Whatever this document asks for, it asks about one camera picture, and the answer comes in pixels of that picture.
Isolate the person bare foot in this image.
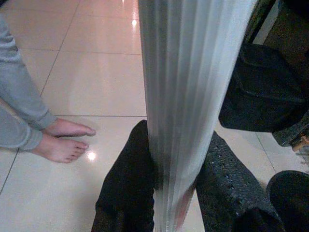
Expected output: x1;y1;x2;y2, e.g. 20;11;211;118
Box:
42;117;98;138
30;133;90;164

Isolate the black trolley suitcase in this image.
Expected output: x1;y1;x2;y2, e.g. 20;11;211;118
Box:
218;42;309;133

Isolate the black waste bin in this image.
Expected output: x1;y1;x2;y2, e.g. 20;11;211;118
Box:
266;170;309;232

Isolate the person grey trouser leg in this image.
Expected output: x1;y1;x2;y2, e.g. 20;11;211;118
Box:
0;106;44;151
0;14;58;131

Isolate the white-handled red black broom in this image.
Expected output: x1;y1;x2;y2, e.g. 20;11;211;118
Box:
137;0;258;232

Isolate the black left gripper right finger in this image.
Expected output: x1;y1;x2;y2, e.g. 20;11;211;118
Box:
195;131;287;232

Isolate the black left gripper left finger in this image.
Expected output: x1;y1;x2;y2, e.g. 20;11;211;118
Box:
91;119;160;232

